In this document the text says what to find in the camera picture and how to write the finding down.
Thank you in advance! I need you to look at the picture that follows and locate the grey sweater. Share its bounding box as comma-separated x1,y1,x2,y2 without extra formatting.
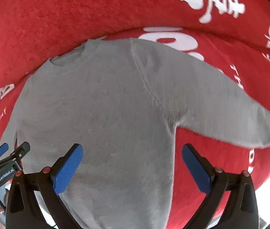
0,38,270,229

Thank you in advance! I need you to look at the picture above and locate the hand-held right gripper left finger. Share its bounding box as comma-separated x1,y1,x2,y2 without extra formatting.
5,144,84,229

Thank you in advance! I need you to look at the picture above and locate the red printed blanket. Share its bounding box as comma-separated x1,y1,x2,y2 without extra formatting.
0,0,270,227

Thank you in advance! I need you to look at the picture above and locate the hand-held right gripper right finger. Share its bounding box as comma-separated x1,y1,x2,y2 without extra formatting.
182,144,259,229

